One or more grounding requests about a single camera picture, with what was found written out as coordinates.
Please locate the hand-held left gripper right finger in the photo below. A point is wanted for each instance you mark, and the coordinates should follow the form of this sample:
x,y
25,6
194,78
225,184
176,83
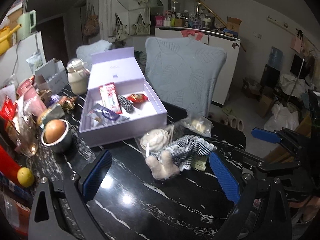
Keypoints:
x,y
225,177

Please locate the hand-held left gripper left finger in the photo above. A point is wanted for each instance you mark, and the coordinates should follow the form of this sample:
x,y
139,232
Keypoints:
x,y
97,175

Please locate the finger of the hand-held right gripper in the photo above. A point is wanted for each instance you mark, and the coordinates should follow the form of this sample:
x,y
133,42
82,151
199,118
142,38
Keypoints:
x,y
265,133
250,158

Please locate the small green packet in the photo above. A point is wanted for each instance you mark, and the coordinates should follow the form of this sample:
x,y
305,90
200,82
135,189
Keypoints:
x,y
198,165

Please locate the frilled checked cloth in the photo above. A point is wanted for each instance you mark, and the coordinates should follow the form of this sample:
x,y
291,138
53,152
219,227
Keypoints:
x,y
192,150

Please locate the clear bag of white pieces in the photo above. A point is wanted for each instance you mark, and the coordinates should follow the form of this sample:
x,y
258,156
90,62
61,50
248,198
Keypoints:
x,y
197,125

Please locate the purple snack packet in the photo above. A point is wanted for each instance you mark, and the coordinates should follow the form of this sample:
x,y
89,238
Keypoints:
x,y
105,113

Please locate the beige plush toy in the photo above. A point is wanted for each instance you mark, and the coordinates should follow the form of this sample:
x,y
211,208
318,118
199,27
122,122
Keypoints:
x,y
162,166

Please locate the clear bag with round pad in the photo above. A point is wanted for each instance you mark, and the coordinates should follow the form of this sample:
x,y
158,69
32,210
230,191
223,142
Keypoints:
x,y
155,140

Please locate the small checked cloth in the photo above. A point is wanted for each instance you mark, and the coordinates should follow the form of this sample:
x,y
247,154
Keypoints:
x,y
125,103

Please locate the long red white packet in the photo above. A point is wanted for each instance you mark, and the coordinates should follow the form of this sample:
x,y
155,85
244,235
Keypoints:
x,y
110,97

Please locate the red orange snack packet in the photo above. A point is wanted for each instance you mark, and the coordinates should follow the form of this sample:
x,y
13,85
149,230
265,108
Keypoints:
x,y
137,97

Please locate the lavender gift box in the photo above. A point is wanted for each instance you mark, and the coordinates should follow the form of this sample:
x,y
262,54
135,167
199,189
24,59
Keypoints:
x,y
120,80

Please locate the white plastic bag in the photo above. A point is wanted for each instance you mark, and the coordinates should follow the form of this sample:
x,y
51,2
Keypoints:
x,y
281,118

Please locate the beige fuzzy slipper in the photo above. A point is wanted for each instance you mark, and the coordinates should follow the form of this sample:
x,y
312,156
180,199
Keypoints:
x,y
232,122
240,125

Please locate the brown cardboard box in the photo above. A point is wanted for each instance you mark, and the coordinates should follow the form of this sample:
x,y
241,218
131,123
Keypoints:
x,y
266,105

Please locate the green slipper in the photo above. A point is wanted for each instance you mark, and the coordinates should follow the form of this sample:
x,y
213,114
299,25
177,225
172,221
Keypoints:
x,y
228,110

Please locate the steel bowl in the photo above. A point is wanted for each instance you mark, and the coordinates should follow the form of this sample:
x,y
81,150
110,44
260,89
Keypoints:
x,y
62,142

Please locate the brown onion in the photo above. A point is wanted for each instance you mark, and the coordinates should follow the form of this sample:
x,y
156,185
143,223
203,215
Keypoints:
x,y
55,131

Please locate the yellow lemon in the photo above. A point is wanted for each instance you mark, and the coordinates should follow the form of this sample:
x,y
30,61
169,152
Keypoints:
x,y
25,177

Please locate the black monitor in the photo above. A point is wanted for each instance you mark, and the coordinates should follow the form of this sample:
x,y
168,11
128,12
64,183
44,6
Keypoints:
x,y
297,66

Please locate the grey stone block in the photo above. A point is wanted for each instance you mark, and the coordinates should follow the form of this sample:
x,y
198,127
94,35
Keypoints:
x,y
53,112

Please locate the gold wrapped item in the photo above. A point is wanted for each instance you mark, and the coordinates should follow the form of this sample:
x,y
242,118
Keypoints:
x,y
68,103

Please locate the blue water bottle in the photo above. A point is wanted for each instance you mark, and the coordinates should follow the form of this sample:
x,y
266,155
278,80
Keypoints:
x,y
275,57

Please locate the clear drinking glass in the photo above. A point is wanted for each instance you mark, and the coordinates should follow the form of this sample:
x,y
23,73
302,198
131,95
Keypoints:
x,y
27,141

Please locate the red container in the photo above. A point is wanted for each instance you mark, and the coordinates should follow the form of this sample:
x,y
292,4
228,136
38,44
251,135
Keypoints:
x,y
7,165

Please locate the white cabinet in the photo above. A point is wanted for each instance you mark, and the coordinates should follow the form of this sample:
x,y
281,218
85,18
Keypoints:
x,y
225,52

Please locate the pink paper bag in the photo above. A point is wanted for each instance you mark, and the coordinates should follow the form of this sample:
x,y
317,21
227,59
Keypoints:
x,y
296,43

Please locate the cream lidded jar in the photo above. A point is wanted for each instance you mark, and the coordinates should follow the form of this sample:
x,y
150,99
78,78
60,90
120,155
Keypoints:
x,y
78,80

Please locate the light blue chair cover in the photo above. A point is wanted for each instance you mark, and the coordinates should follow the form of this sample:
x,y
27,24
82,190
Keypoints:
x,y
185,75

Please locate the pink cup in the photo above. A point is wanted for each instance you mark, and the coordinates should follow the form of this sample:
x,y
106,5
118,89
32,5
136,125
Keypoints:
x,y
31,97

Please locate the white cardboard box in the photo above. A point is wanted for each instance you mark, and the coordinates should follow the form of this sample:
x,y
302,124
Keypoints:
x,y
55,77

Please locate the red paper packet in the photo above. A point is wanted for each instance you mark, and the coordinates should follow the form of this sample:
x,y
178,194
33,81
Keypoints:
x,y
7,108

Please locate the open cardboard box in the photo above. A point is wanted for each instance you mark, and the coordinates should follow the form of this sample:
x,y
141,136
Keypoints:
x,y
233,26

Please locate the pink cloth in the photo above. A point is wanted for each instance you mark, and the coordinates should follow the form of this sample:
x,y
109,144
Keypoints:
x,y
191,33

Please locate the green white pouch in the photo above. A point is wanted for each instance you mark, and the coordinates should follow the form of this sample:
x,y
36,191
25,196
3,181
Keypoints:
x,y
35,62

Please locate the bamboo pole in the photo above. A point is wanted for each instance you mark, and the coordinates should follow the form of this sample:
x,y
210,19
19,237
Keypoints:
x,y
207,7

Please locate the bottles and jars on cabinet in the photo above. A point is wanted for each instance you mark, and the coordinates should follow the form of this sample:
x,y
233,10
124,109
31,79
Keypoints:
x,y
182,20

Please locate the white fridge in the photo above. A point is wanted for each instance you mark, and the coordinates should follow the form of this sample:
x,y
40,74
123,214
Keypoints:
x,y
22,55

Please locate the dark brown door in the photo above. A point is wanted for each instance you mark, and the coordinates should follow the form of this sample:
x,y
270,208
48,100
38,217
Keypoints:
x,y
50,40

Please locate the beige tote bag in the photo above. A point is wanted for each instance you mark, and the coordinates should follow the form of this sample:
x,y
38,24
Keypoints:
x,y
120,31
141,28

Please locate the brown tote bag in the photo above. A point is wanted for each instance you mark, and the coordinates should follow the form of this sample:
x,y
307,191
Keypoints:
x,y
90,25

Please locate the yellow pot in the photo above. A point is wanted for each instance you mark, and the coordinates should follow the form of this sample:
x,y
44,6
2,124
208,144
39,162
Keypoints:
x,y
6,40

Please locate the green electric kettle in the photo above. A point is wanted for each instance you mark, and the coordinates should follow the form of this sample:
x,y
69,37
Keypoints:
x,y
26,26

